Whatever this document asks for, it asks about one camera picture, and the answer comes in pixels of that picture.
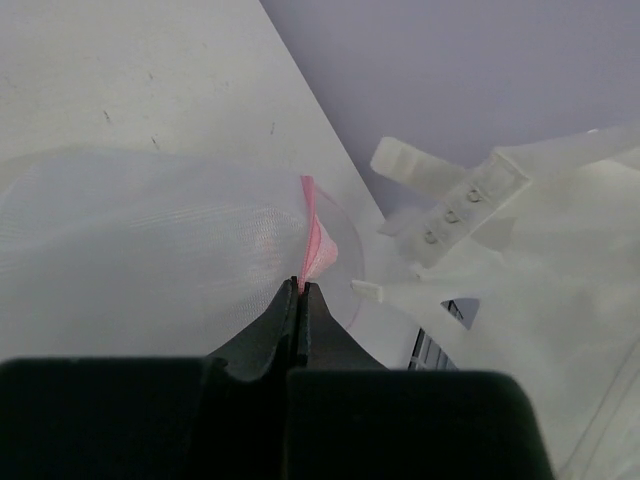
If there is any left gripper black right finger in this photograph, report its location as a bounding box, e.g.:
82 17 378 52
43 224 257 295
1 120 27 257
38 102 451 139
284 284 554 479

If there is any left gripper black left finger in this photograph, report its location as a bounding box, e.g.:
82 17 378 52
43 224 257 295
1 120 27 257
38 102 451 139
1 279 298 479

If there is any white mesh laundry bag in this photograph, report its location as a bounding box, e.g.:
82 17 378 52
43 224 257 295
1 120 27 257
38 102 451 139
1 148 364 360

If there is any white bra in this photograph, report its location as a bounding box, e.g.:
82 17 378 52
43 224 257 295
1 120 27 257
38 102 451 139
352 124 639 479

